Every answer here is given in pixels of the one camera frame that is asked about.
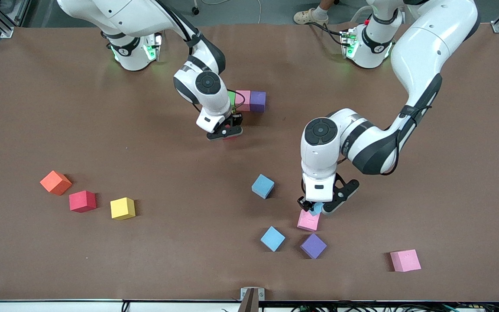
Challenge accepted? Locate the pink foam block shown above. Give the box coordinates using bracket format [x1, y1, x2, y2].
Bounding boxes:
[236, 90, 251, 112]
[297, 210, 321, 232]
[390, 249, 422, 273]

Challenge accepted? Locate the purple foam block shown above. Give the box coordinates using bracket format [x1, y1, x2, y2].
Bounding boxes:
[300, 233, 327, 260]
[250, 91, 267, 113]

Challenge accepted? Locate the yellow foam block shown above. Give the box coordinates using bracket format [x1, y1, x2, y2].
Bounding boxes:
[110, 197, 136, 221]

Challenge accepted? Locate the foot in beige sandal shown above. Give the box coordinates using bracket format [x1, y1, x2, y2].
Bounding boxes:
[293, 7, 329, 25]

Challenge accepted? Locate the orange foam block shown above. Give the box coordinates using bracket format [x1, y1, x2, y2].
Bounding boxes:
[40, 170, 72, 196]

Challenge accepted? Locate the brown table cover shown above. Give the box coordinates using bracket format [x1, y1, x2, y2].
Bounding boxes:
[0, 23, 499, 302]

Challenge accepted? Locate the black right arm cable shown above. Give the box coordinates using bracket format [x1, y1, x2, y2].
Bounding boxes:
[231, 90, 247, 114]

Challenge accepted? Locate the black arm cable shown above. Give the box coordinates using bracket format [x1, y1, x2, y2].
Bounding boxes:
[336, 102, 434, 189]
[231, 90, 247, 114]

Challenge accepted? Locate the white floor cable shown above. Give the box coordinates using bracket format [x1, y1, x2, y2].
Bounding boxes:
[201, 0, 262, 24]

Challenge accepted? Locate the grey metal camera bracket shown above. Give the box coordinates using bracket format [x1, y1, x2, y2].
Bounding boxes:
[240, 287, 265, 312]

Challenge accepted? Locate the black base power cable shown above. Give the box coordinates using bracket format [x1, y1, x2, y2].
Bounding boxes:
[305, 21, 346, 46]

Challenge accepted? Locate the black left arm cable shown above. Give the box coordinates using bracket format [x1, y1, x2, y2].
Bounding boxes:
[336, 102, 434, 189]

